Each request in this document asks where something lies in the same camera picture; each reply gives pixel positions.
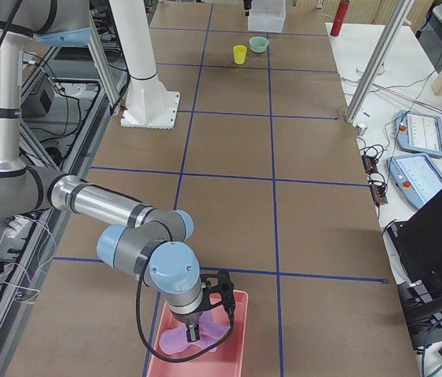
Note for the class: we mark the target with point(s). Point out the light green bowl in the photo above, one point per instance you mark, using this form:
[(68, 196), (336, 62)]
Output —
[(258, 44)]

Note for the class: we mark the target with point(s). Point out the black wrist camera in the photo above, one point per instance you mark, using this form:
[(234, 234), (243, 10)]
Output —
[(218, 283)]

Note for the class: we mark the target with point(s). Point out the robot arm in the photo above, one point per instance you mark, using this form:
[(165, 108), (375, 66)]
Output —
[(140, 240)]

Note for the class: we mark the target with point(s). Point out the teach pendant tablet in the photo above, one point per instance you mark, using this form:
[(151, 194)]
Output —
[(417, 177), (416, 132)]

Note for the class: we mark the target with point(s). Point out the yellow plastic cup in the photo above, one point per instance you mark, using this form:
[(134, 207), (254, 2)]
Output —
[(239, 54)]

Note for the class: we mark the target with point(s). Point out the clear plastic box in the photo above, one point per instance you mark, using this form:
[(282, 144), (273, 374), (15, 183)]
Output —
[(266, 16)]

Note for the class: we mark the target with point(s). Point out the aluminium frame post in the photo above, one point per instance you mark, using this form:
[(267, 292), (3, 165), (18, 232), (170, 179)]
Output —
[(386, 39)]

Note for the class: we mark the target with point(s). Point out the white camera stand base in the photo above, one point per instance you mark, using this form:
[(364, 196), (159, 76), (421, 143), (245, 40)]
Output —
[(148, 103)]

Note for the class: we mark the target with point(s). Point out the far teach pendant tablet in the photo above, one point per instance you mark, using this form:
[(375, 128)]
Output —
[(416, 132)]

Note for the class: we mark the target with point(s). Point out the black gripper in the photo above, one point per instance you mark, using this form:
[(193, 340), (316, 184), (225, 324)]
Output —
[(190, 317)]

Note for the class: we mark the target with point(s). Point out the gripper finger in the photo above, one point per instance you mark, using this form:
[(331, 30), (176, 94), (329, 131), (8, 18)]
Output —
[(247, 7)]

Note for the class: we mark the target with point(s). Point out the near teach pendant tablet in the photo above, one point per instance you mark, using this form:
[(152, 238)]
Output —
[(417, 177)]

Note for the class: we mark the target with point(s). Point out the red bottle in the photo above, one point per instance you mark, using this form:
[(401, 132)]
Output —
[(339, 17)]

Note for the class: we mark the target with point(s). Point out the black laptop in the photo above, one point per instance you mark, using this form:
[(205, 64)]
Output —
[(418, 242)]

